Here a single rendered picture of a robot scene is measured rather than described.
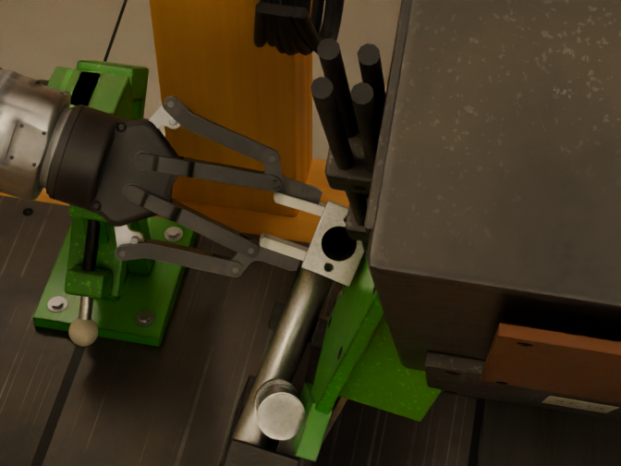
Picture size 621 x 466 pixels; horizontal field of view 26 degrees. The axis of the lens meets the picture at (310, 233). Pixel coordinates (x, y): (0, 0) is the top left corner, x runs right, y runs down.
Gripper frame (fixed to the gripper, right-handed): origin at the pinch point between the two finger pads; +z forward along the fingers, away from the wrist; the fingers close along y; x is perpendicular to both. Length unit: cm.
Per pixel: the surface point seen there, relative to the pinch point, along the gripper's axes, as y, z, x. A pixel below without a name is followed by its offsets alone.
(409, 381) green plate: -7.7, 10.0, -5.6
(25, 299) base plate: -19.2, -22.6, 32.4
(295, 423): -14.8, 3.6, -0.1
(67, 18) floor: 6, -50, 201
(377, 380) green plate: -8.6, 7.9, -4.8
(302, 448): -15.9, 4.5, -2.7
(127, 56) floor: 2, -34, 191
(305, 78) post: 10.9, -2.7, 33.8
